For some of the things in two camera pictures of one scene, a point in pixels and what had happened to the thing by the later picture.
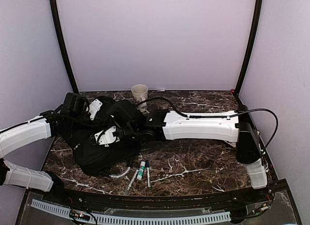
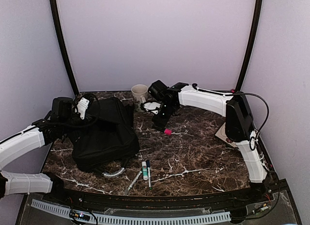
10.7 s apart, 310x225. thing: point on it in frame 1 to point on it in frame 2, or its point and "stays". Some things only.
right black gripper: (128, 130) to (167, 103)
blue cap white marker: (148, 174) stays
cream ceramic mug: (140, 93) stays
